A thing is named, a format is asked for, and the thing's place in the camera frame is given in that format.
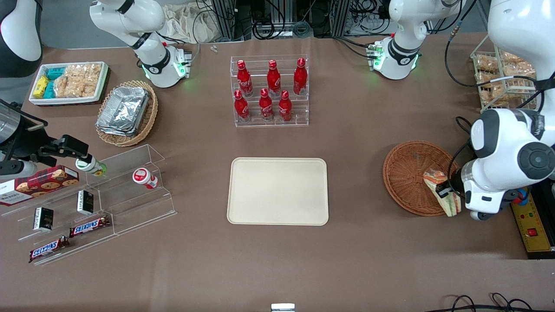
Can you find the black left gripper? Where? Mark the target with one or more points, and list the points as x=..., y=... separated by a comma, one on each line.
x=453, y=183

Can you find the small black box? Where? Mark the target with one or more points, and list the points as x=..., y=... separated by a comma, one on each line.
x=85, y=202
x=43, y=219

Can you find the oval tan wicker basket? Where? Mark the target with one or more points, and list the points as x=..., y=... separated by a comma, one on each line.
x=149, y=117

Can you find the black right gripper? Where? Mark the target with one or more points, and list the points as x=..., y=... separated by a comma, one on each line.
x=27, y=143

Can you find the clear bag of rice crackers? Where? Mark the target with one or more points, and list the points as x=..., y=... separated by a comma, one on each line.
x=73, y=89
x=84, y=71

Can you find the yellow emergency stop box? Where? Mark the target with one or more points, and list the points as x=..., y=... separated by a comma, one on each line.
x=535, y=229

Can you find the red tartan cookie box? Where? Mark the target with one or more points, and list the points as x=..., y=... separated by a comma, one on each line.
x=41, y=182

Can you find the teal snack packet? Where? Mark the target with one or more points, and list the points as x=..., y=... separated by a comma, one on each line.
x=55, y=73
x=49, y=90

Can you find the red capped white yogurt bottle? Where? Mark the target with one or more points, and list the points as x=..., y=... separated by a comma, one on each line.
x=144, y=177

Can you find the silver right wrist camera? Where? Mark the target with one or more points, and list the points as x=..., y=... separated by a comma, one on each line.
x=17, y=170

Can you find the clear acrylic bottle rack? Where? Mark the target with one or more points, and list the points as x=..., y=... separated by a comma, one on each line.
x=299, y=110

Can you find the stacked aluminium foil trays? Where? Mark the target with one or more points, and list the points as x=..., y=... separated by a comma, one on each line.
x=123, y=110

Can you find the aluminium profile frame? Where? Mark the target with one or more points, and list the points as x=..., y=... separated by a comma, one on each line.
x=227, y=17

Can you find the clear acrylic stepped shelf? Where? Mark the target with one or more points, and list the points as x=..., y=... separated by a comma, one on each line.
x=130, y=203

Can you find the yellow snack packet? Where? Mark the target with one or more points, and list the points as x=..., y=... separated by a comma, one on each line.
x=41, y=86

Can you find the green and white small bottle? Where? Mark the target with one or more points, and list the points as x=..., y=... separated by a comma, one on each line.
x=90, y=165

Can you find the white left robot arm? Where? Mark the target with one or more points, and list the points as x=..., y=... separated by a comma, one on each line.
x=511, y=143

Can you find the round brown wicker basket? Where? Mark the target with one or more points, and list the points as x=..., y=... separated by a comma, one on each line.
x=403, y=173

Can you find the clear bag of fried snacks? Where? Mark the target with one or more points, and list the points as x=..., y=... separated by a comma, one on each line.
x=492, y=94
x=516, y=65
x=486, y=64
x=486, y=79

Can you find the triangle sandwich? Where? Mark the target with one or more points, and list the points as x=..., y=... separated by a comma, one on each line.
x=451, y=206

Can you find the white rectangular snack tray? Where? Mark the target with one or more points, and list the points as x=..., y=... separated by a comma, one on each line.
x=65, y=101

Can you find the beige cloth bag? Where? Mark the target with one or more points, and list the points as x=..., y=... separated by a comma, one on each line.
x=186, y=24

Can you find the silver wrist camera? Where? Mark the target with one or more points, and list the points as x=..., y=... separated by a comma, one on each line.
x=480, y=215
x=17, y=170

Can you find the Snickers chocolate bar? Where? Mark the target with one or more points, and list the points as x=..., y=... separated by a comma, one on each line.
x=47, y=249
x=89, y=226

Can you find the red cola bottle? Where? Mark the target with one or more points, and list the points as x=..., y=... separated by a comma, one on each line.
x=285, y=108
x=266, y=107
x=273, y=80
x=241, y=108
x=244, y=80
x=300, y=78

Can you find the beige rectangular tray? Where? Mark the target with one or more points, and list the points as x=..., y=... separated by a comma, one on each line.
x=277, y=191

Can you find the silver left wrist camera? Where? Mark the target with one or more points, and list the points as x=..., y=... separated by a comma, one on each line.
x=480, y=215

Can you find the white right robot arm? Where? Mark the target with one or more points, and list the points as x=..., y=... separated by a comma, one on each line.
x=130, y=19

